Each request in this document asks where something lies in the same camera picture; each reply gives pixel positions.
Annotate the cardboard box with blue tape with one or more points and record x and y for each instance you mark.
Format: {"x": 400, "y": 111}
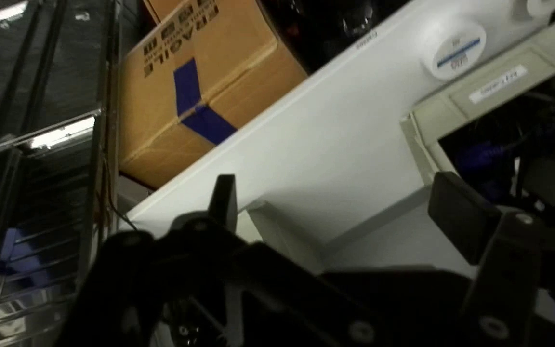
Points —
{"x": 194, "y": 90}

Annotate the white tape roll blue label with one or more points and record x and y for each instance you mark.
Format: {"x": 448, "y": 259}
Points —
{"x": 454, "y": 49}

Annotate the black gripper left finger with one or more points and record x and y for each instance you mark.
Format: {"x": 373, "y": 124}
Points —
{"x": 225, "y": 199}

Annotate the white metal shelf unit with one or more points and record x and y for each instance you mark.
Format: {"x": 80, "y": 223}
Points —
{"x": 329, "y": 142}

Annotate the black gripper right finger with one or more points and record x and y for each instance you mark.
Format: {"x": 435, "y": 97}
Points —
{"x": 477, "y": 224}

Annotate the metal server rack green lights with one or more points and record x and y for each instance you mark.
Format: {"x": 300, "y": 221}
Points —
{"x": 34, "y": 161}

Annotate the gray box with blue contents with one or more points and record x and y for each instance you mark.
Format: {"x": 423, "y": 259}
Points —
{"x": 483, "y": 97}

